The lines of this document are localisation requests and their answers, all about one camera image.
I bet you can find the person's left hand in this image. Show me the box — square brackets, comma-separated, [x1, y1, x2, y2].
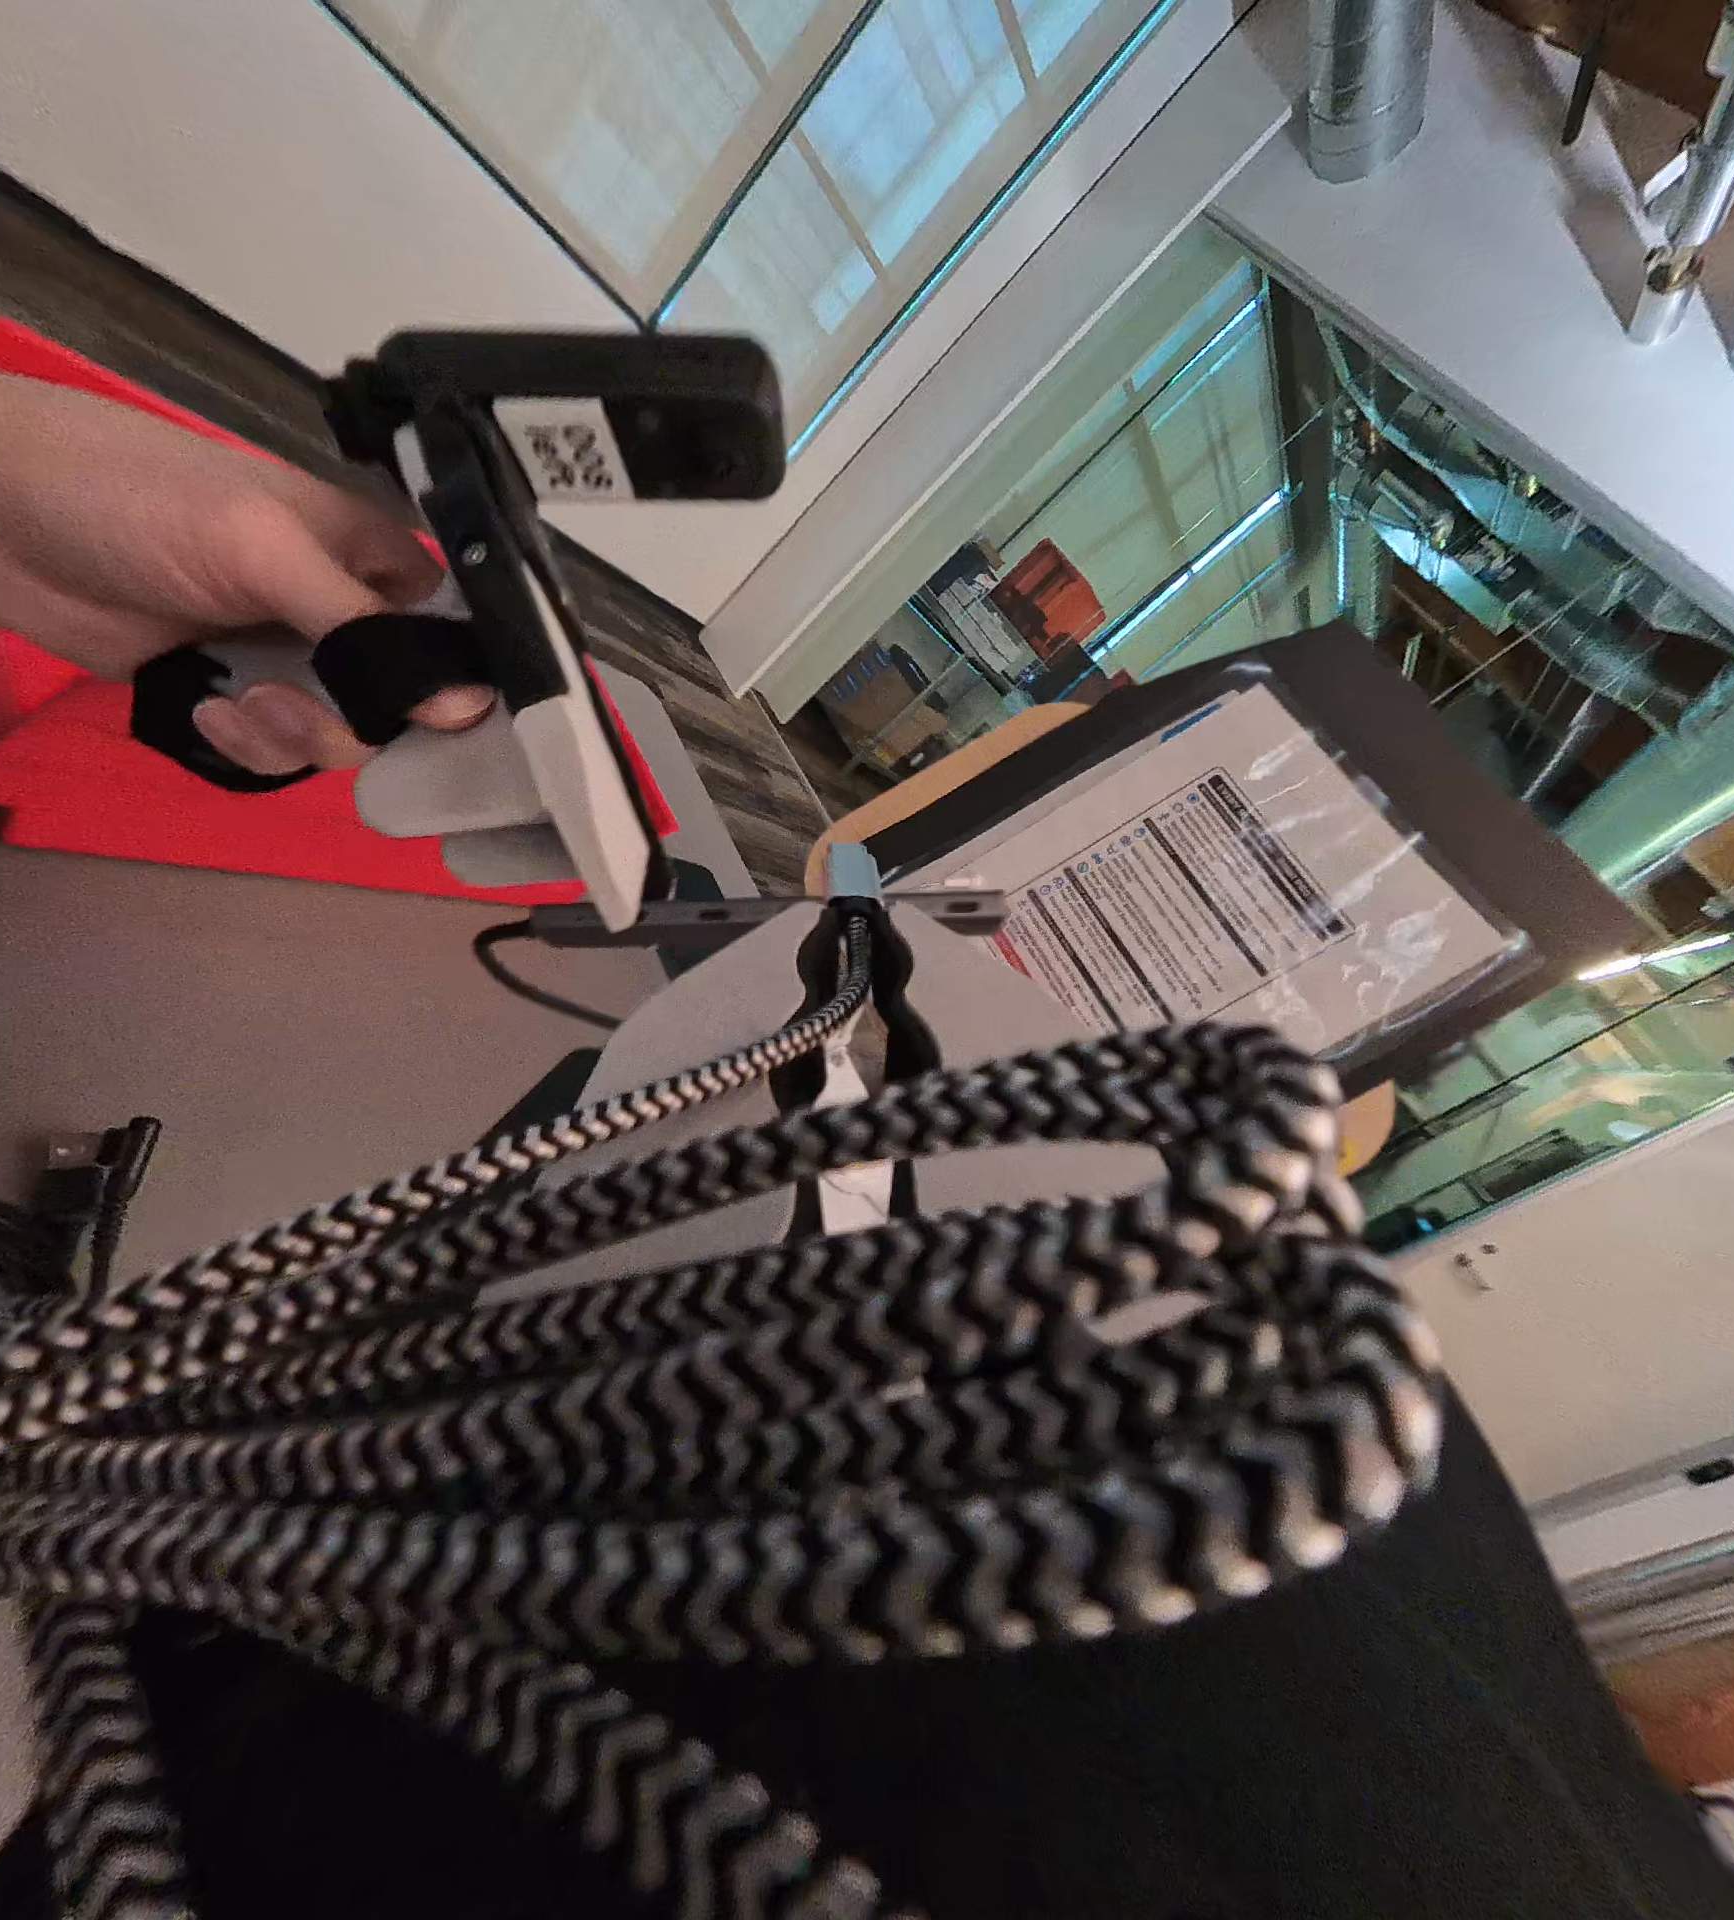
[0, 353, 498, 782]

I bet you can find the braided cable with blue plug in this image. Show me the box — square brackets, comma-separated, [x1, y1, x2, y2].
[0, 841, 1446, 1920]

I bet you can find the instruction sheet document stand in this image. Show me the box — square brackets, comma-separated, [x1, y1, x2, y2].
[804, 623, 1656, 1188]

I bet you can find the shiny metal pipe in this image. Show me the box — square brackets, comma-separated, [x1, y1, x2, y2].
[1631, 0, 1734, 346]

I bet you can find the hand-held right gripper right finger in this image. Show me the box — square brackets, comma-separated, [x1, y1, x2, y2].
[865, 908, 1214, 1248]

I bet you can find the silver spiral air duct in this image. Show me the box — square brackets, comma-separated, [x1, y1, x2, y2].
[1304, 0, 1436, 186]

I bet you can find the dark grey usb hub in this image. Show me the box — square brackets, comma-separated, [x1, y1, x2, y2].
[526, 888, 1013, 951]

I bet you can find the large window with blinds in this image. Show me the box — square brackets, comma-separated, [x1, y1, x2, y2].
[319, 0, 1228, 334]

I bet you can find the red plastic bin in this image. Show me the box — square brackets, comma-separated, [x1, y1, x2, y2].
[0, 315, 684, 905]

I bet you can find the black hub tail cable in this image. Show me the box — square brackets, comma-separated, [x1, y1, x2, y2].
[474, 923, 629, 1034]

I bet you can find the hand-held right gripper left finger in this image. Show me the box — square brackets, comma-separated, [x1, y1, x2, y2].
[484, 908, 876, 1307]

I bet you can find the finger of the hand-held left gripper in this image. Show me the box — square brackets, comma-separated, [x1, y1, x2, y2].
[512, 690, 663, 933]
[354, 731, 606, 903]

